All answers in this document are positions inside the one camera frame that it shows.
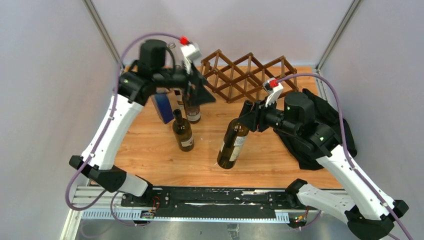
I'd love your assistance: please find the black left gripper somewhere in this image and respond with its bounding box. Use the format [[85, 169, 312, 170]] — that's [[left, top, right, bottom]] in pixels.
[[152, 57, 215, 105]]

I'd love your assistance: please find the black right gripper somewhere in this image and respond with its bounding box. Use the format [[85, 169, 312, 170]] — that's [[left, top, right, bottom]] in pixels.
[[237, 95, 300, 137]]

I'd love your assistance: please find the dark wine bottle silver neck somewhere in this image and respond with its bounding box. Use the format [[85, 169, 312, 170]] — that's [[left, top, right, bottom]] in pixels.
[[182, 96, 201, 124]]

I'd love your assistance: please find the clear whisky bottle black label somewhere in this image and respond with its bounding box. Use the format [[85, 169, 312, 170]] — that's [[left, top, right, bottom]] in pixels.
[[173, 89, 185, 110]]

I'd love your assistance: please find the dark wine bottle white label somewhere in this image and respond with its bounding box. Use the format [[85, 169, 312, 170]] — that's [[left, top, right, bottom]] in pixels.
[[172, 109, 195, 152]]

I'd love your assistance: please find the blue square bottle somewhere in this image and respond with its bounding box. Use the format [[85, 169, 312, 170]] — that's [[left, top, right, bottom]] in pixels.
[[151, 88, 174, 124]]

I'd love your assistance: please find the clear bottle with dark label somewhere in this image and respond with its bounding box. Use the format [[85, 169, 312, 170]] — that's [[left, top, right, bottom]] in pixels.
[[167, 41, 182, 69]]

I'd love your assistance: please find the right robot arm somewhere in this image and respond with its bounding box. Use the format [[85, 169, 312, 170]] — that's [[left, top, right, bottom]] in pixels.
[[239, 92, 408, 240]]

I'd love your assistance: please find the brown wooden wine rack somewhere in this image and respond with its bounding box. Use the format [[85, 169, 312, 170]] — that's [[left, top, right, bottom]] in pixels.
[[199, 49, 298, 103]]

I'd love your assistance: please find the black cloth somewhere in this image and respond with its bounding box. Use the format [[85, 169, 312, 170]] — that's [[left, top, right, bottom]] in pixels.
[[274, 88, 358, 171]]

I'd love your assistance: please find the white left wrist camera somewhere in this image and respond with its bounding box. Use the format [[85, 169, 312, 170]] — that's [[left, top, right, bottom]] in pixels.
[[180, 43, 202, 75]]

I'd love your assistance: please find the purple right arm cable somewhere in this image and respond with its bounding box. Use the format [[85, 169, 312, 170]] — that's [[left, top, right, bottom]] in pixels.
[[274, 72, 415, 240]]

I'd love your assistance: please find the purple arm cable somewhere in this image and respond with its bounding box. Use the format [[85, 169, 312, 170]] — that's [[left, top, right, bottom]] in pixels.
[[64, 32, 183, 228], [274, 72, 415, 240]]

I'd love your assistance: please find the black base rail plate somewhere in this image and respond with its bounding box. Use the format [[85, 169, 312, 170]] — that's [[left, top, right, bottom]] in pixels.
[[117, 186, 317, 223]]

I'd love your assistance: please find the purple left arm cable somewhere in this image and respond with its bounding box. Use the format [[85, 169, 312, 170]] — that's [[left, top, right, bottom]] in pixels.
[[64, 32, 183, 228]]

